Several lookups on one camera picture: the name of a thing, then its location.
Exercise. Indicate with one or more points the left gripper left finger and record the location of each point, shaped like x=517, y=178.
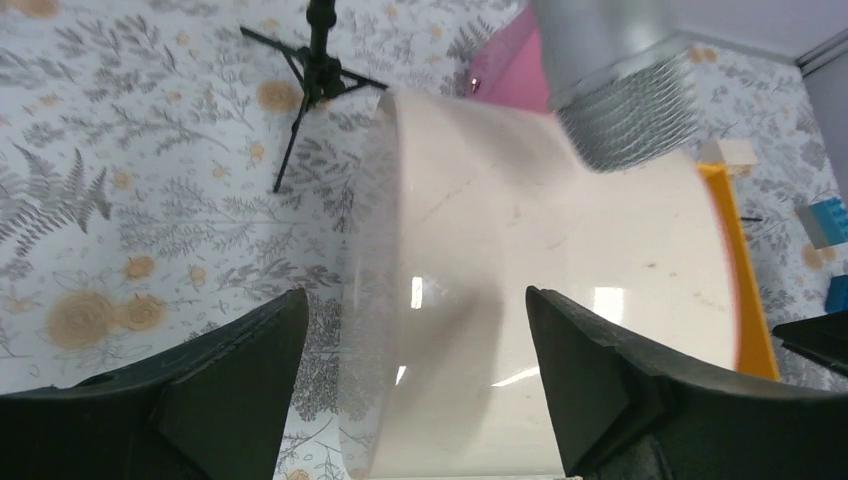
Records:
x=213, y=407

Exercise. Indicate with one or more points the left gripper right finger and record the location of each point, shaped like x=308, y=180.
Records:
x=623, y=406

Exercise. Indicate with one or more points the cream round drawer organizer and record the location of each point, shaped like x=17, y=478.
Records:
x=459, y=207

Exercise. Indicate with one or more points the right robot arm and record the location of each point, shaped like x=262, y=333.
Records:
x=822, y=340

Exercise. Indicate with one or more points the light blue lego brick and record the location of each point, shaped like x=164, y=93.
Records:
x=825, y=222

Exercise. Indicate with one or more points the beige lego brick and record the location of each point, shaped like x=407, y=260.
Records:
x=737, y=156

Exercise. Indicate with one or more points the grey microphone on stand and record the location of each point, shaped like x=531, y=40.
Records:
x=613, y=73

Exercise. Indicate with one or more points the pink cone bottle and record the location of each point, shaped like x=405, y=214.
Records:
x=507, y=70

